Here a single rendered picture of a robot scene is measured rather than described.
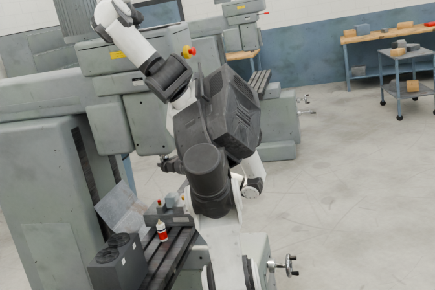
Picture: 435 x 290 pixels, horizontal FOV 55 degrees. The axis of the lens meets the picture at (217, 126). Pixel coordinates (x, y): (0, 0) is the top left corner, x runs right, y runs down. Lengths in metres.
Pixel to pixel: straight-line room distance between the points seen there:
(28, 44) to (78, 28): 4.96
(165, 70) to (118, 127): 0.61
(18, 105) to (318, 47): 6.76
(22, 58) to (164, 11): 3.12
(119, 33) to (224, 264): 0.86
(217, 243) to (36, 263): 1.30
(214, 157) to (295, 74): 7.33
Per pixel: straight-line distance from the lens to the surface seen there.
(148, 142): 2.00
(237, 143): 1.42
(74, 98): 2.09
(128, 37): 1.47
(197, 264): 2.15
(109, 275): 1.68
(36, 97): 2.22
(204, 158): 1.22
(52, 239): 2.38
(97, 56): 1.95
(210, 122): 1.41
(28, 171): 2.25
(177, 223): 2.15
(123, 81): 1.93
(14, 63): 7.19
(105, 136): 2.06
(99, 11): 1.54
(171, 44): 1.80
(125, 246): 1.74
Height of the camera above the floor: 1.97
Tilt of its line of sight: 17 degrees down
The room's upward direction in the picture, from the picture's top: 11 degrees counter-clockwise
